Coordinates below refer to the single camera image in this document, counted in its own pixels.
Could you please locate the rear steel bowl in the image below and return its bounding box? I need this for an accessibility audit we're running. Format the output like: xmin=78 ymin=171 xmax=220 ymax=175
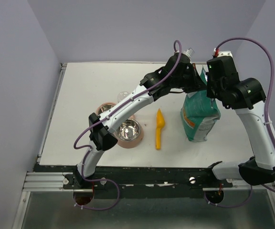
xmin=96 ymin=102 xmax=116 ymax=115

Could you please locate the yellow plastic scoop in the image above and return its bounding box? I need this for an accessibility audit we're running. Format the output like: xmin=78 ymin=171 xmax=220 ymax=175
xmin=155 ymin=109 xmax=165 ymax=150

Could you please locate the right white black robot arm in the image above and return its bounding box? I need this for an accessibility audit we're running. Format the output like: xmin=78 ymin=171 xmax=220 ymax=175
xmin=204 ymin=55 xmax=275 ymax=187

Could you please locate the pink double pet feeder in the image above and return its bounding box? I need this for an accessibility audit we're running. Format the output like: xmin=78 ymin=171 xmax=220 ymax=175
xmin=96 ymin=102 xmax=145 ymax=149

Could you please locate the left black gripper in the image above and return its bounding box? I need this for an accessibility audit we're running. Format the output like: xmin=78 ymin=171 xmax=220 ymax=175
xmin=170 ymin=63 xmax=207 ymax=94

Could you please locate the black mounting rail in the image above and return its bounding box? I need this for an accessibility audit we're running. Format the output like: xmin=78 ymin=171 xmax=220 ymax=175
xmin=33 ymin=164 xmax=257 ymax=200

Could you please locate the green pet food bag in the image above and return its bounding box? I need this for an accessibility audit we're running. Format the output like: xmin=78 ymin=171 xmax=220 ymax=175
xmin=180 ymin=64 xmax=222 ymax=143

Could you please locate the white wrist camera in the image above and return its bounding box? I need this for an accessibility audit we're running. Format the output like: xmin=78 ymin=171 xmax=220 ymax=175
xmin=182 ymin=48 xmax=195 ymax=60
xmin=212 ymin=48 xmax=233 ymax=58

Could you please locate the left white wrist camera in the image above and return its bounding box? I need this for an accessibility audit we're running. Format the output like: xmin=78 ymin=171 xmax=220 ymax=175
xmin=182 ymin=48 xmax=195 ymax=60

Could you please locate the front steel bowl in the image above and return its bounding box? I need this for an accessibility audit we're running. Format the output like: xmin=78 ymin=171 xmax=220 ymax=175
xmin=116 ymin=119 xmax=141 ymax=142

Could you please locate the aluminium frame extrusion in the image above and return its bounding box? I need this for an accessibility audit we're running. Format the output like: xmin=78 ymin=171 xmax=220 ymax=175
xmin=22 ymin=172 xmax=73 ymax=192

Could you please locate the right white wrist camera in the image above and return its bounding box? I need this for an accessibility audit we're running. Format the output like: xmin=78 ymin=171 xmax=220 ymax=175
xmin=212 ymin=48 xmax=233 ymax=58

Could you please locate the steel bowl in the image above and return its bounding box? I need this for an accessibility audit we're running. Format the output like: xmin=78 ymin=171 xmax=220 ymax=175
xmin=96 ymin=102 xmax=116 ymax=115
xmin=116 ymin=119 xmax=141 ymax=142

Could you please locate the clear water bottle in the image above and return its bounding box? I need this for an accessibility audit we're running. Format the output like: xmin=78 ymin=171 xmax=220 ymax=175
xmin=117 ymin=91 xmax=129 ymax=102

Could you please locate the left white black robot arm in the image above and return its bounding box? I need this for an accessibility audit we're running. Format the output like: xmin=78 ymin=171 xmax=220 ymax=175
xmin=74 ymin=52 xmax=206 ymax=188

